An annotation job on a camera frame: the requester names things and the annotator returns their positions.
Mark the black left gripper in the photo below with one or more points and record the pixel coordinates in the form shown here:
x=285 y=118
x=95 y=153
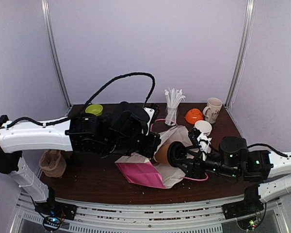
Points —
x=150 y=149

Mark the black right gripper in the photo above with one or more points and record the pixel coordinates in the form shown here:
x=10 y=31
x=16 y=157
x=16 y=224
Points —
x=192 y=170

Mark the stack of brown paper cups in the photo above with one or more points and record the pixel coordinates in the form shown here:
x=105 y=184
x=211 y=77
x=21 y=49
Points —
x=204 y=127

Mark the white pink paper bag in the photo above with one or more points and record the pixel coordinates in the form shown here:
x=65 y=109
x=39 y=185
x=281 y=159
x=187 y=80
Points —
x=142 y=171

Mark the stack of pulp cup carriers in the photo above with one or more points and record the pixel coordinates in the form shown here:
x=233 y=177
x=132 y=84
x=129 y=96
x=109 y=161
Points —
x=52 y=163

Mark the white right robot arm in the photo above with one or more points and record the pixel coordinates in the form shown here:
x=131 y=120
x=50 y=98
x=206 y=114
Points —
x=268 y=169

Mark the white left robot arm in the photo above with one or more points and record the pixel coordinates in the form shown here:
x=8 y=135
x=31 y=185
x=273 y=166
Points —
x=20 y=138

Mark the green plastic bowl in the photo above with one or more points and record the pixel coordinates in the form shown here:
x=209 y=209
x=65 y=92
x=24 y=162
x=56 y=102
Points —
x=95 y=109

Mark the orange plastic bowl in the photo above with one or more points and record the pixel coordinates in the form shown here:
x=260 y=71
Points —
x=194 y=115

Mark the glass jar of straws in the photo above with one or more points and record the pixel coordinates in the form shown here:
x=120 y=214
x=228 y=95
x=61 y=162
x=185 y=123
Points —
x=173 y=99

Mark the white ceramic mug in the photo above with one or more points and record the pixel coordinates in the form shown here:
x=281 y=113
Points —
x=212 y=110

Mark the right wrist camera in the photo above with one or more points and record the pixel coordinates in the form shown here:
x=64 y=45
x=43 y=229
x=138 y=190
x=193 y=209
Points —
x=200 y=140

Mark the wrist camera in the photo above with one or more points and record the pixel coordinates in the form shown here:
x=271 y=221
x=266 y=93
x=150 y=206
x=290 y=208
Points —
x=153 y=111
x=200 y=140

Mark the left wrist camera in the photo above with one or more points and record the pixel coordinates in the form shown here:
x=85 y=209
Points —
x=153 y=111

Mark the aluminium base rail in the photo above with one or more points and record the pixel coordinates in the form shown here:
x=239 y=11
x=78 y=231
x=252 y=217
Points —
x=191 y=217

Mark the aluminium frame post left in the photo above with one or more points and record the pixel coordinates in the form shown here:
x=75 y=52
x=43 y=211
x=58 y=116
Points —
x=53 y=50

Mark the aluminium frame post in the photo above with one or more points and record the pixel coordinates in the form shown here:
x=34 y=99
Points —
x=244 y=43
x=53 y=50

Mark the aluminium frame post right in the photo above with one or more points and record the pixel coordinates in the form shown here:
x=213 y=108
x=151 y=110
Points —
x=244 y=43

